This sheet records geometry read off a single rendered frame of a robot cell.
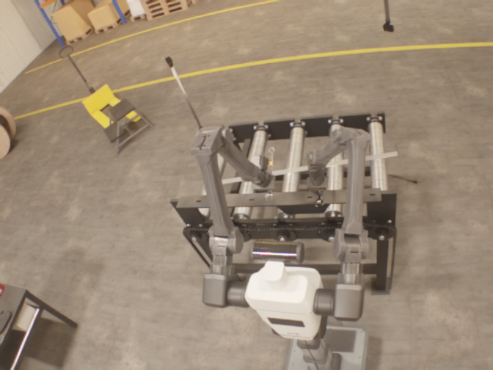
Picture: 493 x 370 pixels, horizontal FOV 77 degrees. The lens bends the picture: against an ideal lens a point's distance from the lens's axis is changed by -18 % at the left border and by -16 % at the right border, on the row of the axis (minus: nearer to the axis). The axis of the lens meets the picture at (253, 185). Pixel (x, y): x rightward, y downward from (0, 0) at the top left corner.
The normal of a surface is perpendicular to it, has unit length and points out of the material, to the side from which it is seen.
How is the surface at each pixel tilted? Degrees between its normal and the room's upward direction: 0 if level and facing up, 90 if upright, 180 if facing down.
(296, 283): 0
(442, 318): 0
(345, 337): 0
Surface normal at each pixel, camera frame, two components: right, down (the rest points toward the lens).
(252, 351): -0.27, -0.65
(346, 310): -0.35, -0.18
